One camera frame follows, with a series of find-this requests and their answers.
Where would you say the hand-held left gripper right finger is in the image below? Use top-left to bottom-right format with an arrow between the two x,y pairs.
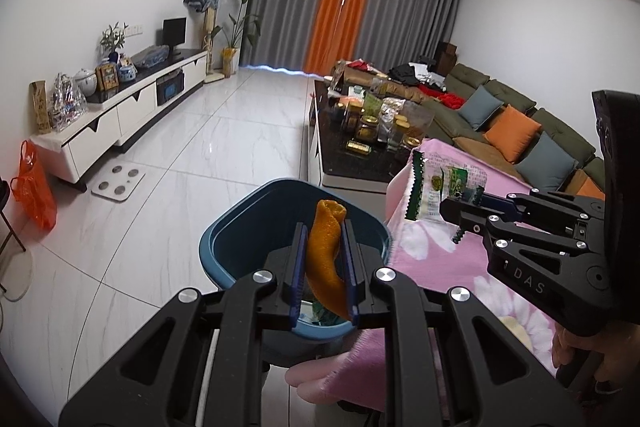
341,219 -> 586,427

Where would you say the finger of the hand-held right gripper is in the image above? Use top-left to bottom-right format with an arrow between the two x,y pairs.
441,201 -> 604,269
479,188 -> 607,229

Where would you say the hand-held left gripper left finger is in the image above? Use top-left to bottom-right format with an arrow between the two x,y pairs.
57,223 -> 308,427

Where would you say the orange peel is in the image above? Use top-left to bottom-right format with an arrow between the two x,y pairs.
306,199 -> 350,322

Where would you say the clear green-edged snack wrapper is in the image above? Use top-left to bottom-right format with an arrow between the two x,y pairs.
406,152 -> 489,246

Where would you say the blue trash bin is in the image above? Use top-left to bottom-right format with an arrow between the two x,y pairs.
198,178 -> 393,369

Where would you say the person's right hand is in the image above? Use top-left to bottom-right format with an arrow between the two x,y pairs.
552,321 -> 640,400

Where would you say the pink flower-print blanket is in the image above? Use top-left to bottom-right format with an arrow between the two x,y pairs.
286,138 -> 640,404

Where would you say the grey-blue cushion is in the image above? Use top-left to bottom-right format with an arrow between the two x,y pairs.
457,86 -> 504,132
515,133 -> 580,192

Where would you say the orange cushion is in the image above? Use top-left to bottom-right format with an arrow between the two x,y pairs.
565,169 -> 606,201
483,104 -> 543,163

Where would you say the green sofa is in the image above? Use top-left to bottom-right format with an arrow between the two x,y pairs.
390,63 -> 609,200

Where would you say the black coffee table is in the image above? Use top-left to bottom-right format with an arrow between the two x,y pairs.
306,77 -> 437,194

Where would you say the group of jars and bottles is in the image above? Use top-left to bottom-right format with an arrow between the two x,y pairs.
327,72 -> 433,155

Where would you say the pile of clothes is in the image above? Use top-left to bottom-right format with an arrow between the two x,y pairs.
389,62 -> 467,108

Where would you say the brown box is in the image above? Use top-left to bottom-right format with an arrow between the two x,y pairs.
433,42 -> 459,76

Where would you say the white bathroom scale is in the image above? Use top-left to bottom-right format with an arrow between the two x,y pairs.
91,165 -> 146,202

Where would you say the white tv cabinet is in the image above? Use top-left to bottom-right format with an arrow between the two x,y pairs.
29,49 -> 209,194

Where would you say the orange curtain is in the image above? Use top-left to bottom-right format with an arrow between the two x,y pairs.
304,0 -> 379,78

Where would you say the tall green plant in vase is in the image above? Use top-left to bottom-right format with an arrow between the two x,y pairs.
209,0 -> 262,76

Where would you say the grey-blue bag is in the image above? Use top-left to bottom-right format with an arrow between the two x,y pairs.
132,47 -> 171,69

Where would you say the black monitor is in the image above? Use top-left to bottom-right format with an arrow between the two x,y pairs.
162,18 -> 189,56

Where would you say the framed picture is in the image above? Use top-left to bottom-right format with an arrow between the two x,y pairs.
95,63 -> 120,91

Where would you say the orange plastic bag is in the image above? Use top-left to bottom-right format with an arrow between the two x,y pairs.
10,140 -> 58,231

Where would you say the cellophane-wrapped gift basket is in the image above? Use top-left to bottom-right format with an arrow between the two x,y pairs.
52,73 -> 89,133

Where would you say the white lidded jar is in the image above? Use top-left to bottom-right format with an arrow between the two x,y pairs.
73,69 -> 97,97

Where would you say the plant in blue vase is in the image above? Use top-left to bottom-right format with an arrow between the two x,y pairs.
99,23 -> 129,66

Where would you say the black stool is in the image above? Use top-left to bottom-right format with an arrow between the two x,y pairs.
0,179 -> 29,254

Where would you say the tan paper box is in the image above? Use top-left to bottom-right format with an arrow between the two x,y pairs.
33,80 -> 54,136

